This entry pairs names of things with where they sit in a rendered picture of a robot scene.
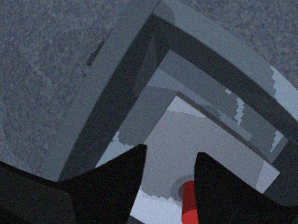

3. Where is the red peg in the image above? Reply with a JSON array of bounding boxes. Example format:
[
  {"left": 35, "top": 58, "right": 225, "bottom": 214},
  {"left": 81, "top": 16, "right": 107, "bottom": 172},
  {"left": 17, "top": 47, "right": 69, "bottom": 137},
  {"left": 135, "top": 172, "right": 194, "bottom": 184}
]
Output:
[{"left": 181, "top": 181, "right": 198, "bottom": 224}]

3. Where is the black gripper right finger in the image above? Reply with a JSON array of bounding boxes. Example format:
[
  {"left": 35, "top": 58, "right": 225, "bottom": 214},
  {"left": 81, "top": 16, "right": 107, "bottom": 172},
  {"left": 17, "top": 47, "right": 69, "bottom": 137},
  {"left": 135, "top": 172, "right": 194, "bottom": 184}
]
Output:
[{"left": 193, "top": 152, "right": 298, "bottom": 224}]

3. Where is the grey open box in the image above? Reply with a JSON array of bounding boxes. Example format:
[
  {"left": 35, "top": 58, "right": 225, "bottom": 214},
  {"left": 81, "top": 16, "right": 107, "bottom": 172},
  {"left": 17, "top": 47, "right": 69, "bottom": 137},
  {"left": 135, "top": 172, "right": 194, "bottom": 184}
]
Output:
[{"left": 41, "top": 0, "right": 298, "bottom": 206}]

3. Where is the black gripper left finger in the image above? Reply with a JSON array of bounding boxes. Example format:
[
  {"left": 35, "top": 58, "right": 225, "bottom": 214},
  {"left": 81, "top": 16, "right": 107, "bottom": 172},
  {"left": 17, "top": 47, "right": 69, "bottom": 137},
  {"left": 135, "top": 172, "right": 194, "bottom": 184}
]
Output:
[{"left": 0, "top": 144, "right": 148, "bottom": 224}]

